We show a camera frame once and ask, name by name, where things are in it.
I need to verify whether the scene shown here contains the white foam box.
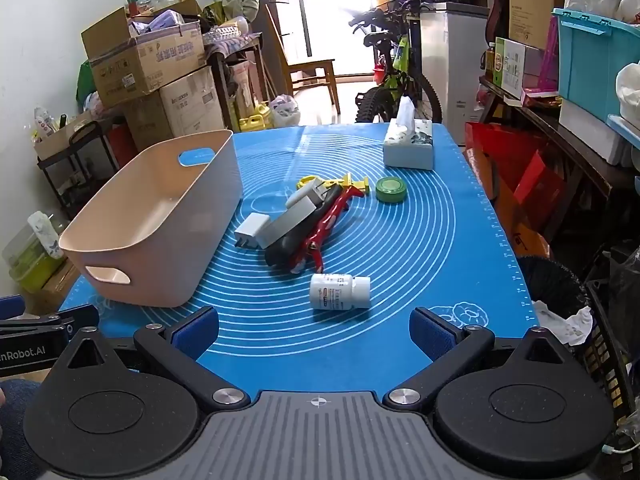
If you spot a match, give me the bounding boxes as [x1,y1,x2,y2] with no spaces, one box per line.
[558,99,621,166]

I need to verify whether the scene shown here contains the white pill bottle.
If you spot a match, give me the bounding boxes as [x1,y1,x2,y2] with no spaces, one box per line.
[309,272,372,311]

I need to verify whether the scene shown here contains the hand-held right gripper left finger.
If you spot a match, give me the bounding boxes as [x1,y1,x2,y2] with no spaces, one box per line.
[64,306,250,409]

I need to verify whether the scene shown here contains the blue silicone mat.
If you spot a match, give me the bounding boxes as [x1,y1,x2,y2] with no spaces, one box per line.
[59,122,538,398]

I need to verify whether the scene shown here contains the white plastic bag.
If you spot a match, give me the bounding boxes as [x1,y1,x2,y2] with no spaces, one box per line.
[270,94,301,127]

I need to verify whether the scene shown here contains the white patterned cloth pouch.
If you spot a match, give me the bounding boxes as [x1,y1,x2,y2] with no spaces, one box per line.
[27,211,63,260]

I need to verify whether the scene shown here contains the black cylindrical case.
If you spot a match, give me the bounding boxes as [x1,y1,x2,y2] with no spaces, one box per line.
[264,200,346,268]

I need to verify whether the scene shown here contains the tissue box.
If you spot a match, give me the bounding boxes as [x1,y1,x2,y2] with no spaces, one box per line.
[382,96,435,171]

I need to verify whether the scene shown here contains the person's blue trouser leg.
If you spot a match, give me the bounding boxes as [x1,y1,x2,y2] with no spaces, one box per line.
[0,380,41,461]

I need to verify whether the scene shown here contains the teal storage bin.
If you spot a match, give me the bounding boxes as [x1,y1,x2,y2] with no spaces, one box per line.
[551,7,640,123]

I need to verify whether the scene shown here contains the red paper bag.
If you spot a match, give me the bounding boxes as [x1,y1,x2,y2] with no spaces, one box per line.
[465,121,566,231]

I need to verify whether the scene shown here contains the black plastic bag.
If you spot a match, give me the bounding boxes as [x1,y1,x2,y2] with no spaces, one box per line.
[607,245,640,321]

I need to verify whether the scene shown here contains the white chest freezer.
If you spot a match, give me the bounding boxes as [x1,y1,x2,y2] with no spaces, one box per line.
[419,2,491,133]

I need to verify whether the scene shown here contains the green black bicycle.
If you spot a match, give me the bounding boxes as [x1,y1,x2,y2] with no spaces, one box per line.
[347,2,443,123]

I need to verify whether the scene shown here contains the grey rectangular block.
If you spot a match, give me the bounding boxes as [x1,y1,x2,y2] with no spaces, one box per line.
[257,196,317,250]

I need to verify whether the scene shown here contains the black plastic crate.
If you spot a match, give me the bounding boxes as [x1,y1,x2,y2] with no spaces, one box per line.
[585,280,640,431]

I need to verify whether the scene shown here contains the dark wooden side table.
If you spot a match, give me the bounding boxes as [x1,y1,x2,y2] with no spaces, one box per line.
[205,32,263,131]

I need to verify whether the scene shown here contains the small cardboard box with bottles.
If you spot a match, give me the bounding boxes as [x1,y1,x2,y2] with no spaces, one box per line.
[32,107,96,161]

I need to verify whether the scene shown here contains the wooden chair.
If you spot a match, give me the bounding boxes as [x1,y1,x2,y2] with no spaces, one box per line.
[265,2,342,116]

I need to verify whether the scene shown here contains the pink plastic sheet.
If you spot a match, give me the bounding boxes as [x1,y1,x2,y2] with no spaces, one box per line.
[522,15,561,98]

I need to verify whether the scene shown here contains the red plastic tool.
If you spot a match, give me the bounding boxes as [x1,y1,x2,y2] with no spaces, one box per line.
[290,185,366,275]

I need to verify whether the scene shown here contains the yellow plastic dispenser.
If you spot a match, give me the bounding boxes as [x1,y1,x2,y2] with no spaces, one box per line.
[296,172,371,196]

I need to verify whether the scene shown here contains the tall brown cardboard box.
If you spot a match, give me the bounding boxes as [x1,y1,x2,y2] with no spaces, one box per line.
[507,0,576,51]

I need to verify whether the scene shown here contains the green clear food container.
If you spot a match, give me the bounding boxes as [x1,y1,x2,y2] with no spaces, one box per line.
[2,210,66,293]

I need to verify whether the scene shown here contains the low brown cardboard box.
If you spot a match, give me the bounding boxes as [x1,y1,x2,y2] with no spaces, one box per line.
[25,260,81,311]

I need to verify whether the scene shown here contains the large taped cardboard box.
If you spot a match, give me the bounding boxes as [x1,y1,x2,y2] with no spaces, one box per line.
[122,65,226,148]

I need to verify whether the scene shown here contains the white wall charger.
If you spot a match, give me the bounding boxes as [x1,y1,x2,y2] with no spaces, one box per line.
[234,212,271,250]

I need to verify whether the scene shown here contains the green white carton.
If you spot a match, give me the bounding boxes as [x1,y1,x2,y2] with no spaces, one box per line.
[492,37,543,101]

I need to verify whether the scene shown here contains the orange paper bag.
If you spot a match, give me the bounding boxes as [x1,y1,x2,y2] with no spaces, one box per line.
[465,145,551,256]

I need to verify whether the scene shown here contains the beige plastic basket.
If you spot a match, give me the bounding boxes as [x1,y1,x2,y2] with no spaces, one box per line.
[58,130,244,308]

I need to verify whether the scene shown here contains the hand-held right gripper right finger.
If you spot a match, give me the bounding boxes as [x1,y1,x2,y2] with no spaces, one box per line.
[382,306,576,407]

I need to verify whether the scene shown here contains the open printed cardboard box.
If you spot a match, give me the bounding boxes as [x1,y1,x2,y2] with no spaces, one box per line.
[81,0,208,108]

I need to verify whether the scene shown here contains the black metal cart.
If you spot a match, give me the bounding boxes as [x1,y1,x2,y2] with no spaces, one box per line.
[36,120,126,221]

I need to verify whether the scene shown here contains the dark wooden shelf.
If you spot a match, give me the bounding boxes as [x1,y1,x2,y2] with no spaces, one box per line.
[477,77,640,241]

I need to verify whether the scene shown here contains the crumpled white paper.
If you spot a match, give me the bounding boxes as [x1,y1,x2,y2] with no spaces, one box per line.
[532,300,593,346]

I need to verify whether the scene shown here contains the yellow oil jugs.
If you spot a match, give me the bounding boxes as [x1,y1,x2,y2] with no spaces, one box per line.
[239,102,273,132]

